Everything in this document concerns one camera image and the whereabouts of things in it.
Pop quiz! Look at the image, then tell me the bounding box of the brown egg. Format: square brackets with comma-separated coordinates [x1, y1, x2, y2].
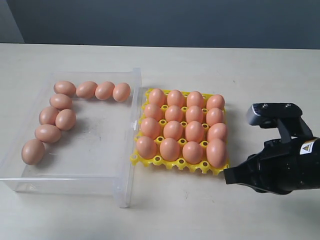
[55, 109, 76, 131]
[34, 124, 62, 144]
[206, 107, 225, 127]
[167, 89, 185, 108]
[163, 120, 183, 141]
[39, 106, 59, 126]
[186, 91, 204, 109]
[159, 138, 180, 162]
[49, 93, 73, 110]
[185, 105, 204, 124]
[206, 138, 227, 168]
[164, 105, 183, 122]
[21, 138, 45, 165]
[136, 136, 157, 159]
[207, 123, 228, 142]
[206, 94, 225, 110]
[75, 81, 98, 99]
[182, 141, 203, 165]
[112, 82, 131, 103]
[148, 88, 166, 107]
[185, 121, 205, 143]
[95, 81, 115, 101]
[144, 103, 163, 121]
[140, 117, 161, 140]
[53, 80, 76, 98]

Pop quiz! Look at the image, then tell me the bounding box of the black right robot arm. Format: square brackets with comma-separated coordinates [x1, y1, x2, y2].
[224, 117, 320, 195]

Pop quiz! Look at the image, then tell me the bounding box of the clear plastic bin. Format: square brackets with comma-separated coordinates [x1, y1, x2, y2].
[0, 68, 143, 208]

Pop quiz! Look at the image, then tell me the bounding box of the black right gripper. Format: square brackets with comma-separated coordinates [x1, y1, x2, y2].
[223, 117, 315, 195]

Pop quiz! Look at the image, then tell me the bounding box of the yellow plastic egg tray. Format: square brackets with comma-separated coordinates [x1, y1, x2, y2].
[130, 88, 229, 175]

